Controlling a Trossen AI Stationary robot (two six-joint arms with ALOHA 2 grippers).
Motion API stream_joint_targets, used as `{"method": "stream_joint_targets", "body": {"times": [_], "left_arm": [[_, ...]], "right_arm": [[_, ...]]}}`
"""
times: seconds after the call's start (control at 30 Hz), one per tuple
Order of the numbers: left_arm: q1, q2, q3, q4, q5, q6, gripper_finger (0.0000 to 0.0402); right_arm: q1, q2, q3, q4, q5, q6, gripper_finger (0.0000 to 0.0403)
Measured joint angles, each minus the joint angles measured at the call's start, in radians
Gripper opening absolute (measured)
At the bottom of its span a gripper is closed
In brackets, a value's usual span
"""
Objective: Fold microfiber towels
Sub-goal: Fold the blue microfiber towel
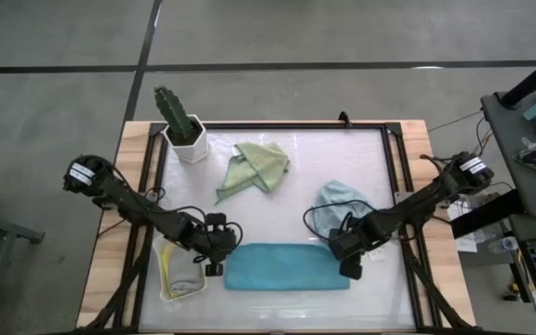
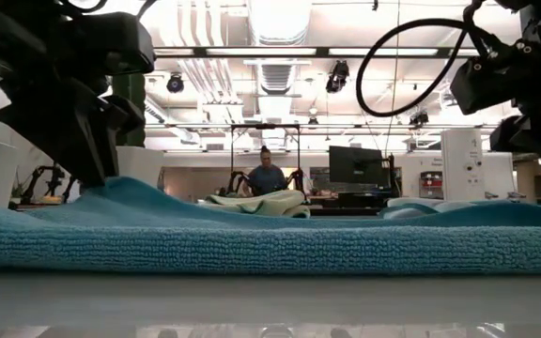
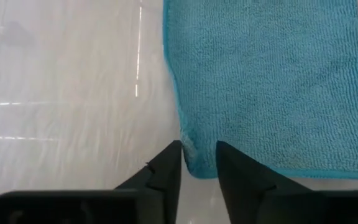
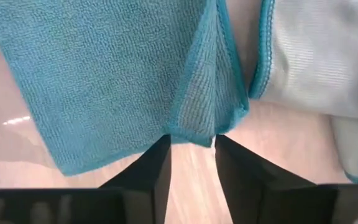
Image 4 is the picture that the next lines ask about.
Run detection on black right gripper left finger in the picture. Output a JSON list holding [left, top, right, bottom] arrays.
[[0, 134, 172, 224]]

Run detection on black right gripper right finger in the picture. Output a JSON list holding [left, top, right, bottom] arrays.
[[214, 134, 358, 224]]

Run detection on teal blue microfiber towel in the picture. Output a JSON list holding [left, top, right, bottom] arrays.
[[0, 0, 250, 177]]

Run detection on light blue microfiber towel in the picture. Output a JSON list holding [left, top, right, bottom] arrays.
[[249, 0, 358, 185]]

